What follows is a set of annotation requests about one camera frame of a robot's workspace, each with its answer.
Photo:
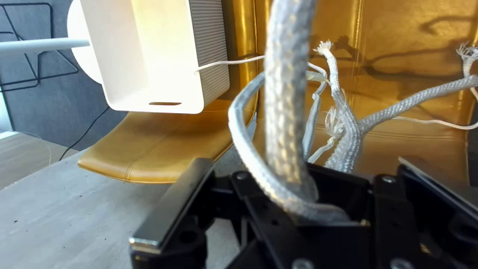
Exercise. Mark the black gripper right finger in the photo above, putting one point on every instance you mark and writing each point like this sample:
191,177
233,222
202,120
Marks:
427,225

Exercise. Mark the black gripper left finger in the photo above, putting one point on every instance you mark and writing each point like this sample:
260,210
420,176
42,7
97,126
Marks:
188,219

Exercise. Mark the white ribbed plastic basket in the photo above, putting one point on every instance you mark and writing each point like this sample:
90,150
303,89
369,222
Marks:
150,50

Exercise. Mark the white round pedestal table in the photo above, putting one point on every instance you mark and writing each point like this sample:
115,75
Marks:
39,46

